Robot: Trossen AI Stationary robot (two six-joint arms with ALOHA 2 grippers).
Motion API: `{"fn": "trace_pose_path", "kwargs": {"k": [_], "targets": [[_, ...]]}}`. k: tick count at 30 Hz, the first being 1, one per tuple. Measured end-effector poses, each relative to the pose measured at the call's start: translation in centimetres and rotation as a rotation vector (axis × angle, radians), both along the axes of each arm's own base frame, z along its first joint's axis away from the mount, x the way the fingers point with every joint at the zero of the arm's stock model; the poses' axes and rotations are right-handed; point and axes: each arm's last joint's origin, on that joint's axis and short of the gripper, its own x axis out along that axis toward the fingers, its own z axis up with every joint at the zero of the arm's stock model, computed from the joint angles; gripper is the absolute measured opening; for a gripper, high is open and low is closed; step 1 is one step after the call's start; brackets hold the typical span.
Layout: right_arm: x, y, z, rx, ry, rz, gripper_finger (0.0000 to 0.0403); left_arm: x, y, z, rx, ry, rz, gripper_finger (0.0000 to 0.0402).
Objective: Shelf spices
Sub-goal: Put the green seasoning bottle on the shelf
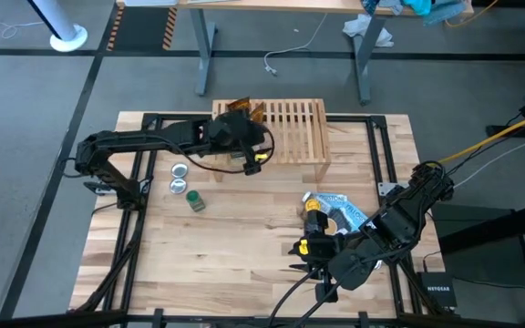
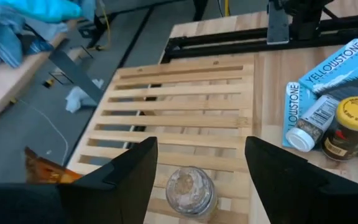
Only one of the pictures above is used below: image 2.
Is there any blue Yellowstone book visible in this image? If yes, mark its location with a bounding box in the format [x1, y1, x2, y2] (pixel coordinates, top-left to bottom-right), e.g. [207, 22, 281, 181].
[282, 81, 319, 149]
[298, 38, 358, 103]

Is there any wooden slatted shelf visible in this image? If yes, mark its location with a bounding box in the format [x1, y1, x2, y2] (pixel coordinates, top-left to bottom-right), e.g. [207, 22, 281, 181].
[65, 54, 256, 224]

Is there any white cable with plug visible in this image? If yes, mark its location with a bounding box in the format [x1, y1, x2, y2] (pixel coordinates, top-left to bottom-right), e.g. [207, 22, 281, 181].
[19, 99, 70, 166]

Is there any thin yellow cable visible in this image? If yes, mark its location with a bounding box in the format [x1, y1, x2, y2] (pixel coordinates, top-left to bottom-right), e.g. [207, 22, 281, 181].
[99, 6, 111, 52]

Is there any orange taco seasoning packet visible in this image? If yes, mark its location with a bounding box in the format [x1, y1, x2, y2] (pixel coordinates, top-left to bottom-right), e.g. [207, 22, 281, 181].
[24, 146, 83, 185]

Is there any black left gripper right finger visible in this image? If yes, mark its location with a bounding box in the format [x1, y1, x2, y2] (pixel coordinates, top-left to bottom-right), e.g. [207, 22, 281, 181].
[244, 136, 358, 224]

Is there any white rag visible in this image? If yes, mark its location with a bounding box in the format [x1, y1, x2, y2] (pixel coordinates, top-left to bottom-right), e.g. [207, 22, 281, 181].
[65, 78, 105, 113]

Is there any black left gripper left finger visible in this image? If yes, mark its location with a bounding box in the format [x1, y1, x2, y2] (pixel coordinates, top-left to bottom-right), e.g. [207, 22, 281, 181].
[0, 136, 158, 224]

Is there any pile of clothes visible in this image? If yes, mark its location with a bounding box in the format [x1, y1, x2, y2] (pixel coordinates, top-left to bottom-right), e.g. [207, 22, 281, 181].
[0, 0, 98, 69]

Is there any small grey spice shaker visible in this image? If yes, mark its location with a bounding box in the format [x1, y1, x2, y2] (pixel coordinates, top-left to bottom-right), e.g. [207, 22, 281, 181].
[165, 166, 219, 218]

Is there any grey metal bracket plate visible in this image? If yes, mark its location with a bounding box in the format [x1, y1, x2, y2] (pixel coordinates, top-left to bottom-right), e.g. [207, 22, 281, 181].
[266, 1, 291, 45]

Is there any chili crunch jar yellow lid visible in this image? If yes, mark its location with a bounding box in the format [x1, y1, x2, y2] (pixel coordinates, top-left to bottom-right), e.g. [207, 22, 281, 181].
[321, 96, 358, 162]

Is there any spice jar white lid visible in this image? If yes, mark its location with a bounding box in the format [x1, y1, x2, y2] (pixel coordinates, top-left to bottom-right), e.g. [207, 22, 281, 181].
[285, 95, 340, 153]

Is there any black aluminium table frame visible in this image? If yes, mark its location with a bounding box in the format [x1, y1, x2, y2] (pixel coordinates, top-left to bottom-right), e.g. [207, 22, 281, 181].
[160, 12, 358, 65]

